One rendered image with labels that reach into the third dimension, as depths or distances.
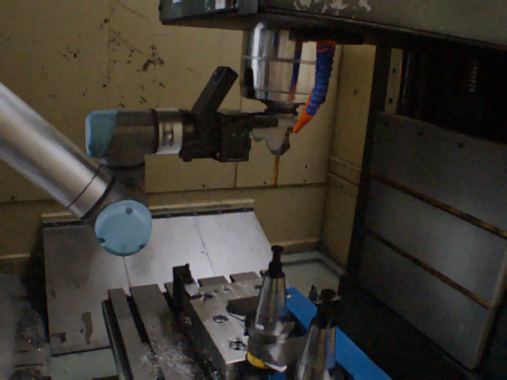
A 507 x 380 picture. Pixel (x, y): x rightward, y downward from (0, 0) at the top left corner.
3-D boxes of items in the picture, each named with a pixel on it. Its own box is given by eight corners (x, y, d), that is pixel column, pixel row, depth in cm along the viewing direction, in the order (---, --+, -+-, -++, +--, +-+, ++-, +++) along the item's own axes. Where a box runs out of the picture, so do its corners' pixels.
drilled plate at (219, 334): (224, 383, 84) (226, 363, 83) (182, 307, 109) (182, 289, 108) (326, 357, 94) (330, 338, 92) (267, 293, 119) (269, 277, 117)
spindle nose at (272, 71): (344, 106, 79) (351, 38, 76) (264, 104, 72) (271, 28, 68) (295, 94, 93) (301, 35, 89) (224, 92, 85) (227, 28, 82)
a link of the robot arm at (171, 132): (149, 105, 76) (160, 112, 69) (176, 105, 78) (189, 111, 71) (149, 147, 79) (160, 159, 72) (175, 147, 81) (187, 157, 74)
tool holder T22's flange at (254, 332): (299, 347, 55) (301, 331, 55) (253, 355, 54) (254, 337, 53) (281, 320, 61) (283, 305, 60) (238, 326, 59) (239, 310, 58)
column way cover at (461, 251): (469, 375, 96) (530, 153, 81) (350, 280, 137) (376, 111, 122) (483, 369, 98) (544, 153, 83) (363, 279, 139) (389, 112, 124)
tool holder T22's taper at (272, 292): (292, 328, 55) (299, 280, 53) (258, 333, 54) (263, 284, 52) (280, 309, 59) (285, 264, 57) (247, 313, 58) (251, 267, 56)
